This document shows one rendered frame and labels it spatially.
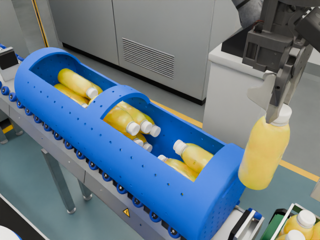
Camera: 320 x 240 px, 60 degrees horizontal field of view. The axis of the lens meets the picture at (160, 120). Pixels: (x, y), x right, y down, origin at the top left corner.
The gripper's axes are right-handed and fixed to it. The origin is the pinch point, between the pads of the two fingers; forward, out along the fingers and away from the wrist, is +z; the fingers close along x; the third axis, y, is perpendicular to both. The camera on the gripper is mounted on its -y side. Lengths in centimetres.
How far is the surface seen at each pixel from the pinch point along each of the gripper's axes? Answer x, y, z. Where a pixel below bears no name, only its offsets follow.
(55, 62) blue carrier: -7, 91, 25
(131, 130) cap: 1.1, 38.7, 26.3
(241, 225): 0.2, -0.3, 38.0
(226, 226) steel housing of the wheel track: -4, 5, 50
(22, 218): 30, 116, 126
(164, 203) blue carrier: 12.4, 16.0, 29.4
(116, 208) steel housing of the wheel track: 12, 39, 56
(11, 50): -6, 133, 32
